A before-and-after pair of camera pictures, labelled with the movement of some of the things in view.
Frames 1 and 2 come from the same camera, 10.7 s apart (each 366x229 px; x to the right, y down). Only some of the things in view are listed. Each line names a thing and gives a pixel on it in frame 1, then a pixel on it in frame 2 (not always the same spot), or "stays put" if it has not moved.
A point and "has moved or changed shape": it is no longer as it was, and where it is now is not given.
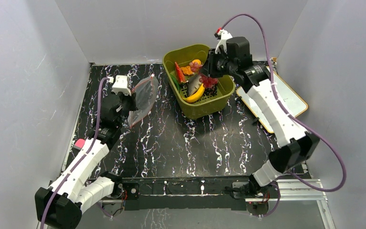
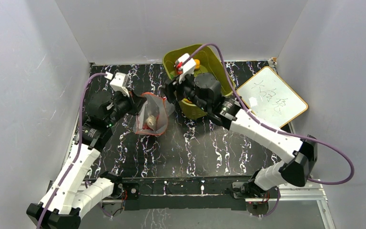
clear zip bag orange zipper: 146,95 to 152,118
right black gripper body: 210,63 to 174,91
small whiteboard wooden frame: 292,102 stays put
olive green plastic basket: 183,56 stays put
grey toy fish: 193,83 has moved or changed shape
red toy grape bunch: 208,82 has moved or changed shape
